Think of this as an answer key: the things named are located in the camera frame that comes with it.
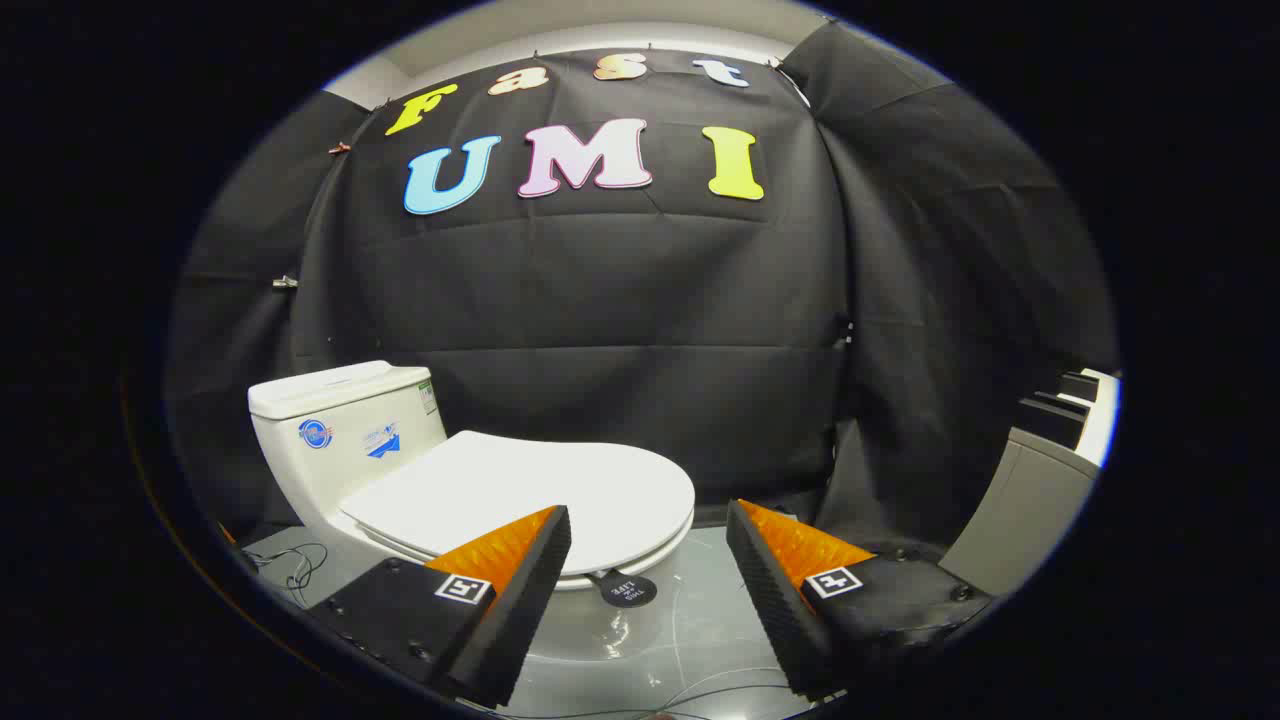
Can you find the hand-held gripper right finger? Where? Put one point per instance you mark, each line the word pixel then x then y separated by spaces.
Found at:
pixel 775 610

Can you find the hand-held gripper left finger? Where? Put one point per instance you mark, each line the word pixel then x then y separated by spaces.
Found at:
pixel 520 610

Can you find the white toilet lid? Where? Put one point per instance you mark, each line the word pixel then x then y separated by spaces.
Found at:
pixel 520 490

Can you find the white ceramic toilet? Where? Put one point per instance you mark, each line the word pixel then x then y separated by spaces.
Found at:
pixel 340 440

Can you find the round black hanging tag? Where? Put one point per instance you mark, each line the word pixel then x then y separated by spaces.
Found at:
pixel 628 590

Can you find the grey cabinet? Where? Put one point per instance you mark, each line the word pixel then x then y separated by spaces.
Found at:
pixel 1020 510

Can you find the black backdrop cloth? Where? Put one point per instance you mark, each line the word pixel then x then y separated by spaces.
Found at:
pixel 620 300

